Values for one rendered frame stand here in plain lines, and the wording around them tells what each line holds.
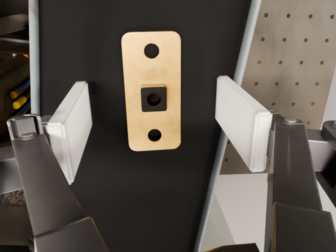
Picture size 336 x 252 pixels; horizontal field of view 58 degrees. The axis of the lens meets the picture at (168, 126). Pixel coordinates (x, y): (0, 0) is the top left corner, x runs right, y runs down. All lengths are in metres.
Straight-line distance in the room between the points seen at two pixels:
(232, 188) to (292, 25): 0.40
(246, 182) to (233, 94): 0.64
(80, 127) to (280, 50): 0.62
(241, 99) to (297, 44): 0.61
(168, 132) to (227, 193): 0.54
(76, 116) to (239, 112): 0.08
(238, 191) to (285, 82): 0.28
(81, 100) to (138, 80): 0.05
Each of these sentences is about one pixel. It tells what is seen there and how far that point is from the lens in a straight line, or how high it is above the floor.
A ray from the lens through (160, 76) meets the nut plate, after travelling 0.21.
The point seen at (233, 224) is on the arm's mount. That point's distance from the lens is 0.66.
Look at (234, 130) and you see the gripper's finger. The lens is 0.17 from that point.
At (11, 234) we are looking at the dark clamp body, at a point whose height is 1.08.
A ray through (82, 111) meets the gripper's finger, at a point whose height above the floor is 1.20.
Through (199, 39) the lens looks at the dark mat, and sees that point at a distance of 0.21.
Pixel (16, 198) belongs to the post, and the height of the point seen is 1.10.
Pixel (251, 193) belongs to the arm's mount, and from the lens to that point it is 0.76.
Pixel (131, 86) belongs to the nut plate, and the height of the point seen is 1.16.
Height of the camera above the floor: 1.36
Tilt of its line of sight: 66 degrees down
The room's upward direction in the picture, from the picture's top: 165 degrees clockwise
